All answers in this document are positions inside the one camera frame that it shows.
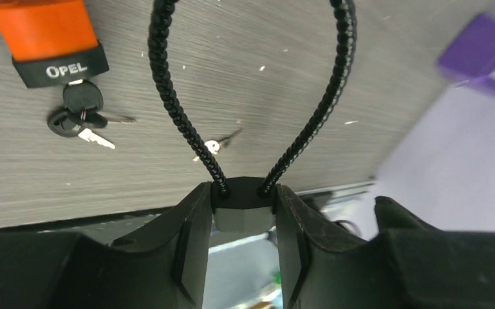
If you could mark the black cable padlock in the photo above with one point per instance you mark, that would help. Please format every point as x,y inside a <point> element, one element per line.
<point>247,204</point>

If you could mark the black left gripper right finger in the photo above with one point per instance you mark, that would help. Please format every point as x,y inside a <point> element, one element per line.
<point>408,264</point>

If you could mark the orange black padlock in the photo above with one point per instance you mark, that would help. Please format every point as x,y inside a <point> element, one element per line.
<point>52,42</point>

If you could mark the black headed keys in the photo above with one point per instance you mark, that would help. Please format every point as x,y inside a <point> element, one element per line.
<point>80,115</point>

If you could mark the small silver keys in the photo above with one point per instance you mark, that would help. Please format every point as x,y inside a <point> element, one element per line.
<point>215,146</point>

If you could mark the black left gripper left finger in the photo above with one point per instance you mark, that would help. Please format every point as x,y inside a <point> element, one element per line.
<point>162,264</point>

